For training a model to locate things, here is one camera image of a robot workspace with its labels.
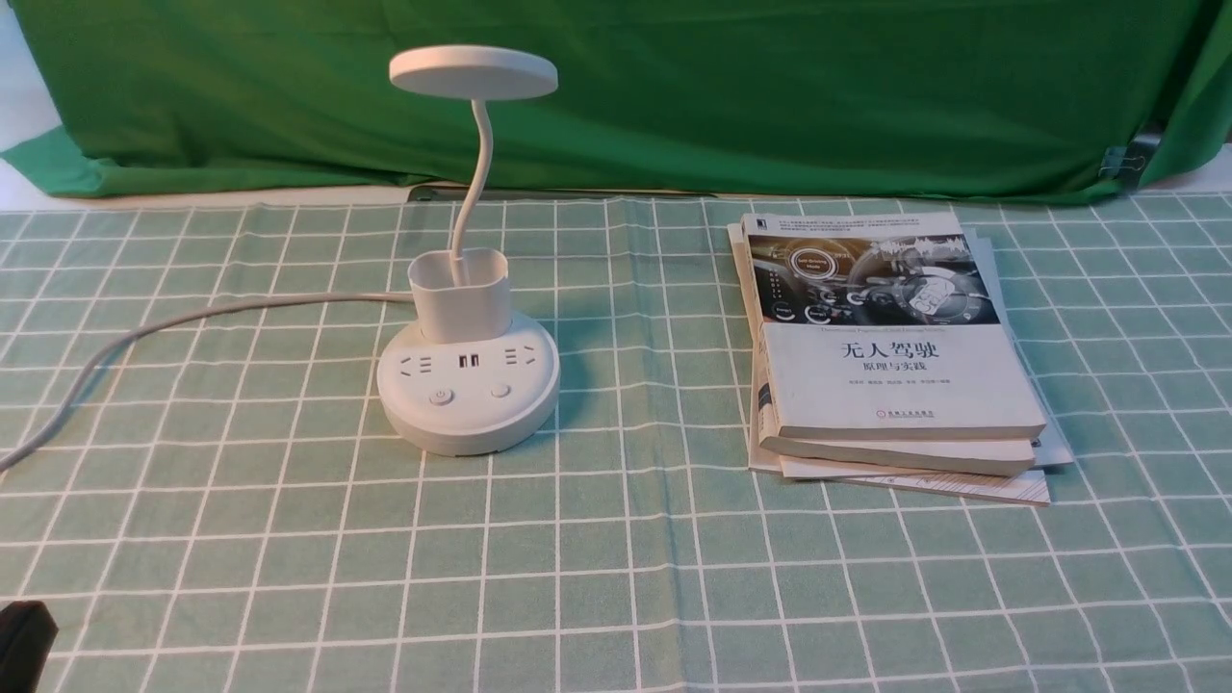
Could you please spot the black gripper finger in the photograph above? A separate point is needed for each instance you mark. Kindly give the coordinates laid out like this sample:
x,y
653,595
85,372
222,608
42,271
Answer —
x,y
28,632

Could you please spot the white desk lamp power strip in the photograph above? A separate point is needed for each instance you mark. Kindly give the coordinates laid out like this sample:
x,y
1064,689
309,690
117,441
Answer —
x,y
470,375

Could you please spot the green checkered tablecloth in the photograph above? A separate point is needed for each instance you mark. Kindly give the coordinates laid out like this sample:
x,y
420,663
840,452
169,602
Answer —
x,y
230,511

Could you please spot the top white autonomous driving book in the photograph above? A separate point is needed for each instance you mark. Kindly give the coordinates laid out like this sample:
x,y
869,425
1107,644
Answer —
x,y
895,371

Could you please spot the middle white book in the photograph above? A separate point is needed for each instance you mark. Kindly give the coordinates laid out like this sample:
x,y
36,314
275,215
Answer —
x,y
905,452

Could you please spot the green backdrop cloth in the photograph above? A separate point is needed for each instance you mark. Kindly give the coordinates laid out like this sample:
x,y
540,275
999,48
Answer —
x,y
991,100

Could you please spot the bottom thin white book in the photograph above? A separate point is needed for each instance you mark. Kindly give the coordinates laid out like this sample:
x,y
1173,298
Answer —
x,y
1029,488

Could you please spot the metal binder clip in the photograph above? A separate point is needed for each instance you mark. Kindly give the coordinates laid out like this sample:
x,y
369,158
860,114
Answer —
x,y
1126,164

